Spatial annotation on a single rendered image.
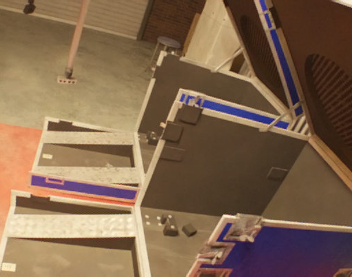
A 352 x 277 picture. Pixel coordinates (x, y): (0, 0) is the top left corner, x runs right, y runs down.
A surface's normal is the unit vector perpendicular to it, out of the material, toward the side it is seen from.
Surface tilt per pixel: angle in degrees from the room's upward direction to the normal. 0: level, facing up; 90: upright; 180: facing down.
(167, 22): 90
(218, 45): 90
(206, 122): 90
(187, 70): 90
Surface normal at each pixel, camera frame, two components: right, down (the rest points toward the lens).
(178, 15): 0.26, 0.56
